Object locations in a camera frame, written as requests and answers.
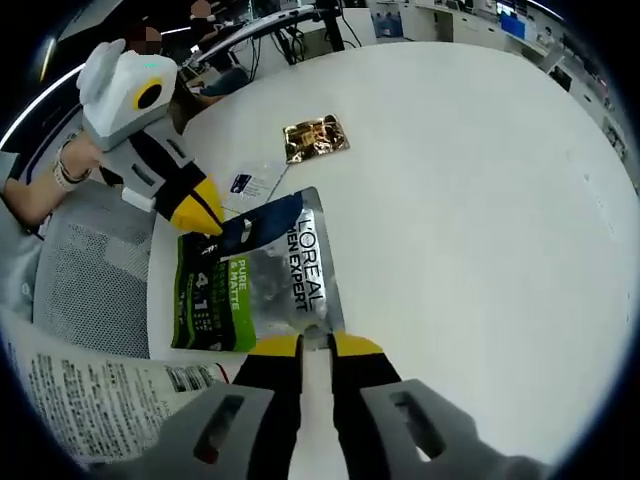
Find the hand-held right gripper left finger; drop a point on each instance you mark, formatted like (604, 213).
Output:
(270, 400)

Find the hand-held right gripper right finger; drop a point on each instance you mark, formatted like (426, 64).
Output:
(360, 400)

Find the person's left hand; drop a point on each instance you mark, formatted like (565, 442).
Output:
(85, 152)

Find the white mesh office chair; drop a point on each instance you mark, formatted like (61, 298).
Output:
(90, 280)

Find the blue storage box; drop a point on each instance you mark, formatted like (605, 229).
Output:
(512, 25)

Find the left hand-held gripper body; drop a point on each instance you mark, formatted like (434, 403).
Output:
(125, 105)

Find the small blue white card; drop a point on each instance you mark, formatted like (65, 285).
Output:
(255, 185)

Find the white wristwatch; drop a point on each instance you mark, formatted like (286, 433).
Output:
(67, 172)

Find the gold skincare sachet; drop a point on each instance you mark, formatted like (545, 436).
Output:
(315, 137)

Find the silver green skincare sachet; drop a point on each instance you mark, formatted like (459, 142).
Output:
(280, 280)

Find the white skincare tube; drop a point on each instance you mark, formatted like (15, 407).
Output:
(100, 390)

